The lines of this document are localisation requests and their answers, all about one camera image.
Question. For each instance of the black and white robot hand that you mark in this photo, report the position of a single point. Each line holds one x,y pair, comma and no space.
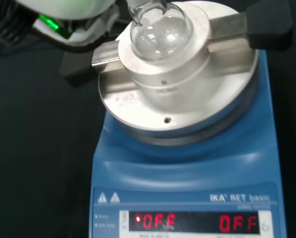
63,8

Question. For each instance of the clear round-bottom glass flask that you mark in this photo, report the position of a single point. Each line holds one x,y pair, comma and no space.
162,37

